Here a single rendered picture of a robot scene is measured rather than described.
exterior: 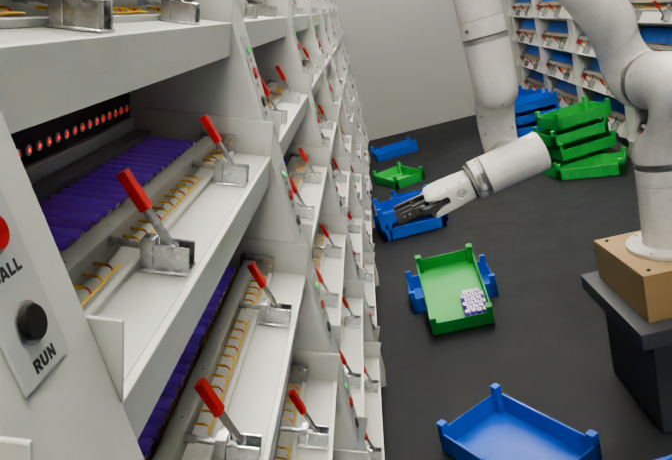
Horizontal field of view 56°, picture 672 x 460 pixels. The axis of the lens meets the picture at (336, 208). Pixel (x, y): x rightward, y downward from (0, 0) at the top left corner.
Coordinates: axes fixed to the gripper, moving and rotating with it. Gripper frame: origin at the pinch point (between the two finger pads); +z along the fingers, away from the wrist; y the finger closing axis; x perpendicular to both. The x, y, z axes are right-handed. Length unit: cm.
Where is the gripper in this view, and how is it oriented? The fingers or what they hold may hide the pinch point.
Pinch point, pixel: (404, 212)
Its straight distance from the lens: 136.2
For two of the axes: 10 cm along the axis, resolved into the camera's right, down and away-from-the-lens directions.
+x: -4.5, -8.6, -2.5
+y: 0.4, -3.0, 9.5
